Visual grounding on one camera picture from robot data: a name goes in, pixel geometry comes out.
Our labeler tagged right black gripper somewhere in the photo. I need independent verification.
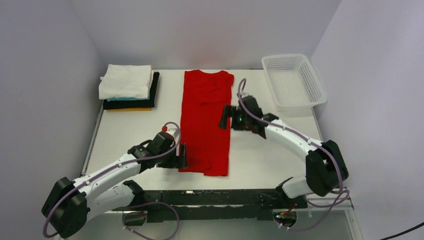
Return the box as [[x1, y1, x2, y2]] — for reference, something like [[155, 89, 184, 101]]
[[218, 104, 252, 131]]

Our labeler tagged red t-shirt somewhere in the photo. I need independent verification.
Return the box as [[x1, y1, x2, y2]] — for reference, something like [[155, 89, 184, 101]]
[[180, 69, 234, 177]]

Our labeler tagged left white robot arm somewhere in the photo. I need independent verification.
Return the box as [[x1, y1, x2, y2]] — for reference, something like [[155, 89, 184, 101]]
[[41, 127, 181, 239]]

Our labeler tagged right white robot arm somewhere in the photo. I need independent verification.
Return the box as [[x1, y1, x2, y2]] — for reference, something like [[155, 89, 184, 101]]
[[180, 95, 349, 208]]

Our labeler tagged black folded t-shirt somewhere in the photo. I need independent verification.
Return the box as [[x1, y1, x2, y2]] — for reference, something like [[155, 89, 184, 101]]
[[102, 71, 160, 110]]

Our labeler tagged teal folded t-shirt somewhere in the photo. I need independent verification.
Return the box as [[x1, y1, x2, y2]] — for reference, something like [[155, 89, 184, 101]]
[[106, 97, 150, 102]]

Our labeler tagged yellow folded t-shirt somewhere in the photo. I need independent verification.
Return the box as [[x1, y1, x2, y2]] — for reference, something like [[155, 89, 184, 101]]
[[106, 107, 152, 112]]

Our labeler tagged white plastic basket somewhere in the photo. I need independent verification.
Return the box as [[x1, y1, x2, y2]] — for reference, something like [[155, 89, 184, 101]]
[[261, 54, 328, 112]]

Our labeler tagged white folded t-shirt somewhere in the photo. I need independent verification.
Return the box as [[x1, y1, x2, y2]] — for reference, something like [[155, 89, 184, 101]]
[[98, 64, 152, 100]]

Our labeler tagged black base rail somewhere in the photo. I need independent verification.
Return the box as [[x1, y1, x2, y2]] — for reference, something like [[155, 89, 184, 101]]
[[115, 188, 308, 223]]

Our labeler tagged aluminium frame rail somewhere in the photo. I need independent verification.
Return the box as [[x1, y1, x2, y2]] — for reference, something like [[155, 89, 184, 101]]
[[304, 187, 354, 211]]

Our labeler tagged black floor cable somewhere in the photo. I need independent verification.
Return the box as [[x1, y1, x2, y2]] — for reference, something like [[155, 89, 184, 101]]
[[379, 225, 424, 240]]

